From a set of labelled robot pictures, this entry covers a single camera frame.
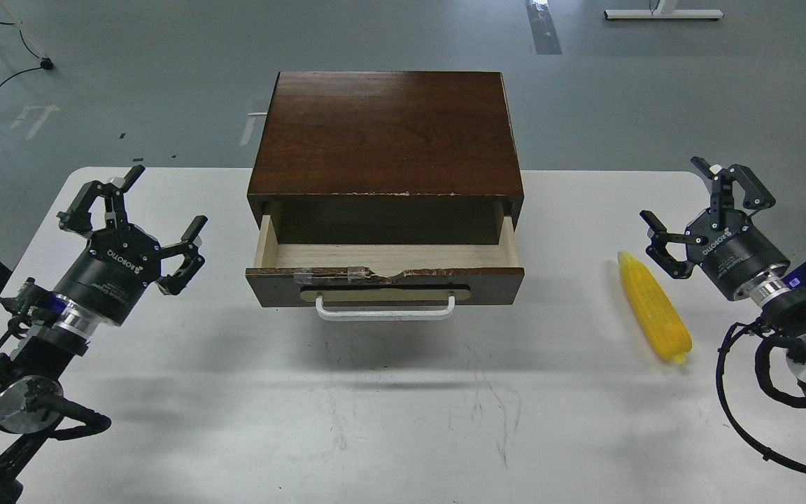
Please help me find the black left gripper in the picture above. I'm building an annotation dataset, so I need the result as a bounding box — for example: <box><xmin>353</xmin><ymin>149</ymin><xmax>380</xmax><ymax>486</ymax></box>
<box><xmin>54</xmin><ymin>165</ymin><xmax>208</xmax><ymax>327</ymax></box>

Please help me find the white desk foot bar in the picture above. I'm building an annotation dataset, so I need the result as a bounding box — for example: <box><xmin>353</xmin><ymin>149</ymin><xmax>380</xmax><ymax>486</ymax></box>
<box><xmin>604</xmin><ymin>1</ymin><xmax>723</xmax><ymax>20</ymax></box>

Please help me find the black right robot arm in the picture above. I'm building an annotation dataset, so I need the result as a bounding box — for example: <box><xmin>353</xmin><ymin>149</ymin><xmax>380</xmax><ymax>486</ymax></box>
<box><xmin>640</xmin><ymin>156</ymin><xmax>806</xmax><ymax>473</ymax></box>

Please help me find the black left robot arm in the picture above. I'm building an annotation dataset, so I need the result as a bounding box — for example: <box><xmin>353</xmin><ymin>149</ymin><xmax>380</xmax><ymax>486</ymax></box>
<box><xmin>0</xmin><ymin>165</ymin><xmax>207</xmax><ymax>503</ymax></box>

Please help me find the wooden drawer with white handle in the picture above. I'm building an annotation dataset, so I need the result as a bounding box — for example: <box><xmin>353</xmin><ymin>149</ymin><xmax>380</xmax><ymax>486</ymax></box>
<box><xmin>244</xmin><ymin>215</ymin><xmax>525</xmax><ymax>309</ymax></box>

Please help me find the dark wooden cabinet box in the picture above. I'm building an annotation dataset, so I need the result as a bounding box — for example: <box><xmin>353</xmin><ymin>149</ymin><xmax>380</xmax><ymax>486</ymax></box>
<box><xmin>247</xmin><ymin>71</ymin><xmax>525</xmax><ymax>221</ymax></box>

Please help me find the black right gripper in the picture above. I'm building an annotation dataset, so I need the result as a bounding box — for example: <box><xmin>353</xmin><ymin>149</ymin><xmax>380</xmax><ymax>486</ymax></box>
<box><xmin>639</xmin><ymin>156</ymin><xmax>791</xmax><ymax>302</ymax></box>

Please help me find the yellow corn cob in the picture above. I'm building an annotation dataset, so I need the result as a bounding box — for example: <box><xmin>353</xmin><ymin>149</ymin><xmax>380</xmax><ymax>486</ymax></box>
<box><xmin>617</xmin><ymin>250</ymin><xmax>692</xmax><ymax>365</ymax></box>

